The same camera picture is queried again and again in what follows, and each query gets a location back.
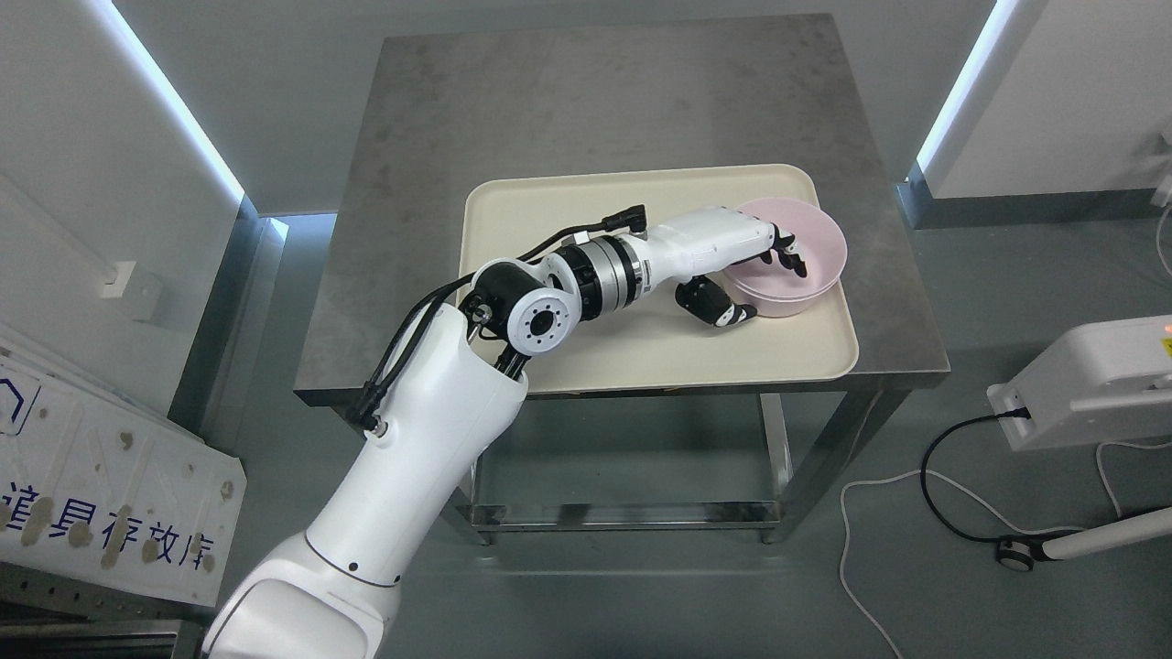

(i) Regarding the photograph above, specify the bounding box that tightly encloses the steel table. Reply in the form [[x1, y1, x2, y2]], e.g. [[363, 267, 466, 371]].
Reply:
[[294, 14, 950, 543]]

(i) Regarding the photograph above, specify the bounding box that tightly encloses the white stand leg with caster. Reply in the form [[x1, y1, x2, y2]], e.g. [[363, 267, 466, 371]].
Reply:
[[993, 508, 1171, 572]]

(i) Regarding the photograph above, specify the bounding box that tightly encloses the white cable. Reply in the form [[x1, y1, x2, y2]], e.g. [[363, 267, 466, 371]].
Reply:
[[839, 439, 1127, 659]]

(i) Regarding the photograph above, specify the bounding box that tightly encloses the metal shelf rack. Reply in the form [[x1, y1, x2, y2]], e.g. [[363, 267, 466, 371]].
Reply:
[[1, 563, 213, 658]]

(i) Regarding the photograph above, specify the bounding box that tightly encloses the pink bowl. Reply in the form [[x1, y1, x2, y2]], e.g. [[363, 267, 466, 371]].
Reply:
[[721, 197, 847, 318]]

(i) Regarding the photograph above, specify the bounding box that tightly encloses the cream plastic tray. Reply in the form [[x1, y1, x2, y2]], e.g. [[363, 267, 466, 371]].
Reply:
[[458, 164, 859, 398]]

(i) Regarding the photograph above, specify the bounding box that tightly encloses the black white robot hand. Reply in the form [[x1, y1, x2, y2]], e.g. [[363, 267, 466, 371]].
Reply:
[[620, 206, 808, 327]]

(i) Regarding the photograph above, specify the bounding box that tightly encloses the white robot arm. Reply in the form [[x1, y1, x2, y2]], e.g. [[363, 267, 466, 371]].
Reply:
[[202, 280, 527, 658]]

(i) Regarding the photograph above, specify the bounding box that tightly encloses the black cable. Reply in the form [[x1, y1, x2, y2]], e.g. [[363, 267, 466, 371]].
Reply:
[[920, 414, 1081, 546]]

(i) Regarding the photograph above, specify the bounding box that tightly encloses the white wall bracket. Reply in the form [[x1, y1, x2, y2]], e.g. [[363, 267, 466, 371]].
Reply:
[[98, 260, 164, 324]]

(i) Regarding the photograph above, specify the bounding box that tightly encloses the white device stand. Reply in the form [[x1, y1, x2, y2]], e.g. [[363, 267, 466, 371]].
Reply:
[[984, 315, 1171, 451]]

